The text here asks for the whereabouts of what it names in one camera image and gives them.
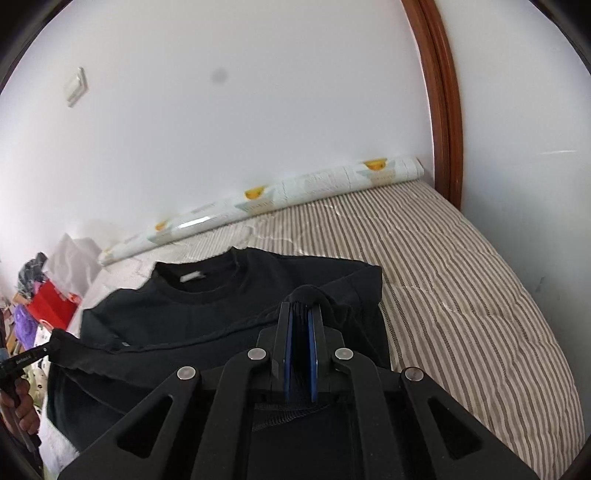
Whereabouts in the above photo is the rolled printed mat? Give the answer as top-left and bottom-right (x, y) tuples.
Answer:
(98, 156), (424, 266)

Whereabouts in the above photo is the white wall light switch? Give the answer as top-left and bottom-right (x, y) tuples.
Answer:
(63, 67), (88, 108)

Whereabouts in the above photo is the black sweatshirt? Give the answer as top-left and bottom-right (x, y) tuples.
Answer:
(46, 247), (393, 480)

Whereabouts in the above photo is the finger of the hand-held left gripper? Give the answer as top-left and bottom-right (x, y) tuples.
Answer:
(28, 333), (63, 363)

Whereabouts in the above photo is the purple bag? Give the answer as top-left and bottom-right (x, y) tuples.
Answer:
(13, 305), (38, 347)

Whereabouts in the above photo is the person's left hand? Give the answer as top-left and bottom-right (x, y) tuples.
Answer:
(0, 378), (42, 435)

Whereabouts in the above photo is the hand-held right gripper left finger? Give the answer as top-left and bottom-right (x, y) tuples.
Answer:
(58, 302), (298, 480)

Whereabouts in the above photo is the plaid cloth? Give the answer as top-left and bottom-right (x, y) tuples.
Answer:
(17, 253), (49, 296)

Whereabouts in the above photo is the red paper bag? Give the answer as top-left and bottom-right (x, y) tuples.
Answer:
(25, 279), (81, 330)

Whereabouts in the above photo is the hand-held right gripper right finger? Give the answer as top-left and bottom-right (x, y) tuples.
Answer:
(307, 304), (541, 480)

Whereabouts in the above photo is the white plastic bag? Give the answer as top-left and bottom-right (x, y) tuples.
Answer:
(47, 233), (102, 296)

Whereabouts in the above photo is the brown wooden door frame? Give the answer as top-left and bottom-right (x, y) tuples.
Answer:
(401, 0), (464, 210)

